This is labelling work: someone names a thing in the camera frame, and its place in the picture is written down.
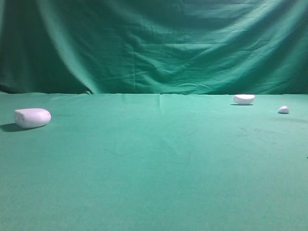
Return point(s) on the white earphone case body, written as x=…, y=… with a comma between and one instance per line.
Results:
x=31, y=117

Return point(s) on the white earphone case lid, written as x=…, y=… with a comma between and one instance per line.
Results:
x=243, y=99

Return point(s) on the green table cloth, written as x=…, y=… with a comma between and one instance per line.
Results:
x=150, y=162

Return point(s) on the green backdrop cloth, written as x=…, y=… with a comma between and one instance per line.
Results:
x=154, y=46

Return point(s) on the white earbud far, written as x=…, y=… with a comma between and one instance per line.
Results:
x=283, y=110

